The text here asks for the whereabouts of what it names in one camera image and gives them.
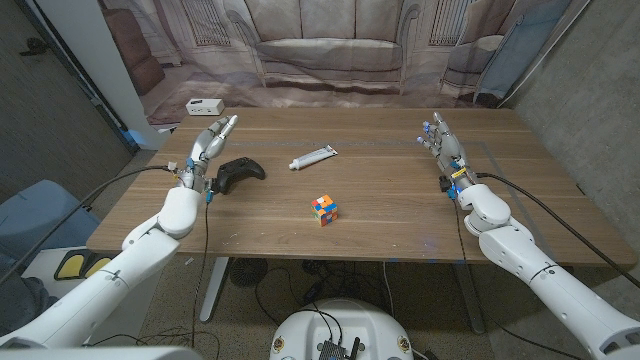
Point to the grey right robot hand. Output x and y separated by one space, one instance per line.
450 150

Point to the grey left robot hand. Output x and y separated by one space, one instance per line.
207 147

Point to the black game controller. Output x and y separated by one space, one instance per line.
242 171

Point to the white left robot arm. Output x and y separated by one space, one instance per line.
100 295

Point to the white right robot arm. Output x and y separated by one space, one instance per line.
550 285

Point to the white power outlet box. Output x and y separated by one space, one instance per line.
205 106

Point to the white squeeze tube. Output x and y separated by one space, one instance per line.
312 158

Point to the black floor fan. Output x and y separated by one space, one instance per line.
248 271

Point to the multicoloured puzzle cube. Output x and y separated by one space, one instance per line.
325 210

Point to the white table leg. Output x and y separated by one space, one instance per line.
215 290

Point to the grey table leg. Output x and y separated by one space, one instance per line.
470 300

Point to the white pillar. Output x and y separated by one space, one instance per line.
90 50

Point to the printed sofa room backdrop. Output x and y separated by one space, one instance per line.
330 50

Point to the yellow foot pedal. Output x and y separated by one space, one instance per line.
72 265

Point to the blue plastic chair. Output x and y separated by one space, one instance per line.
35 215

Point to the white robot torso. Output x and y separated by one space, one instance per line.
345 325

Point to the black torso antenna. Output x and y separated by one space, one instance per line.
354 348

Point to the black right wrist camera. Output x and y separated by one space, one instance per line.
444 184

